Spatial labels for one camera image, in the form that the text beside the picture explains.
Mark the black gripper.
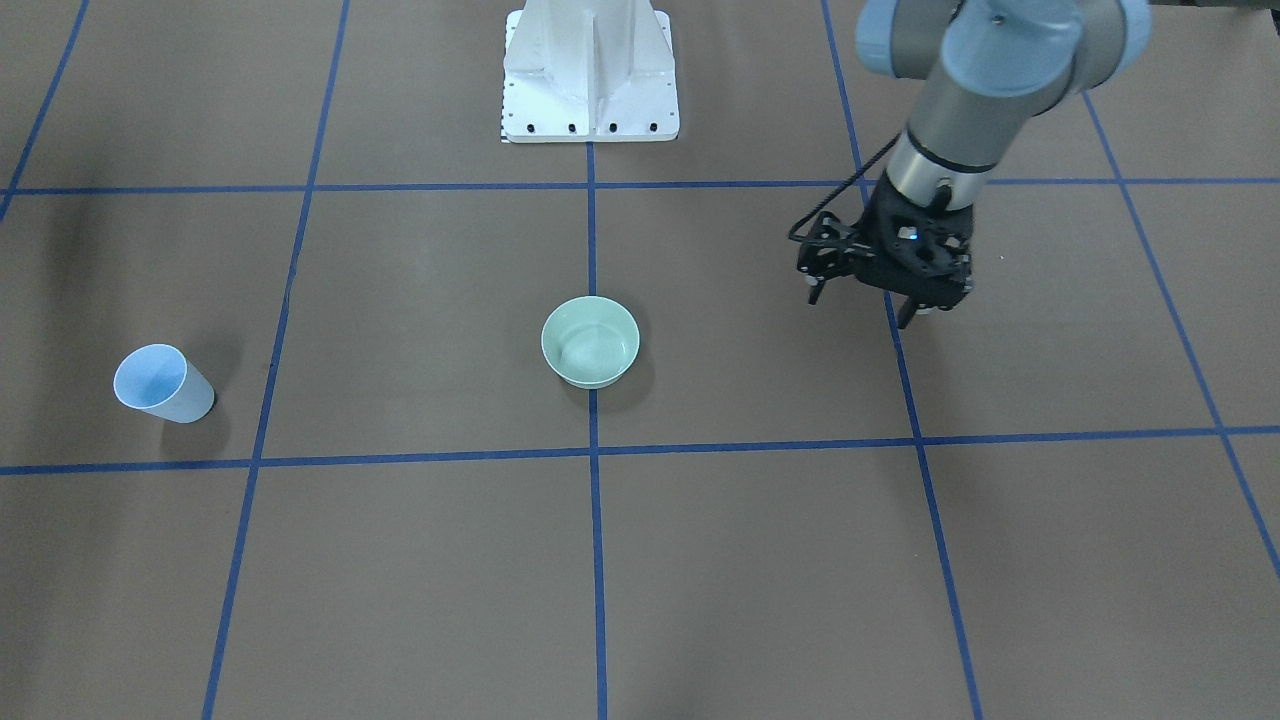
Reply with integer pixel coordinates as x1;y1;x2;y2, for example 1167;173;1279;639
855;179;975;331

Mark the green bowl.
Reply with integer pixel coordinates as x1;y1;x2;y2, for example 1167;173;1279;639
540;295;641;389

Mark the light blue plastic cup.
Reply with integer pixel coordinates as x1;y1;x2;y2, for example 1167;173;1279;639
111;343;216;424

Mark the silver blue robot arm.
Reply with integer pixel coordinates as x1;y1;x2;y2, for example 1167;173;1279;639
856;1;1153;328

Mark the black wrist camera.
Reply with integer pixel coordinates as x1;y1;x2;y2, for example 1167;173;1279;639
787;210;876;305

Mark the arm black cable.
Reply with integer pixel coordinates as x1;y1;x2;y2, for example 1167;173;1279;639
787;129;901;246

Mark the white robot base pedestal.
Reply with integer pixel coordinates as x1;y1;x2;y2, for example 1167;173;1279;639
500;1;681;143

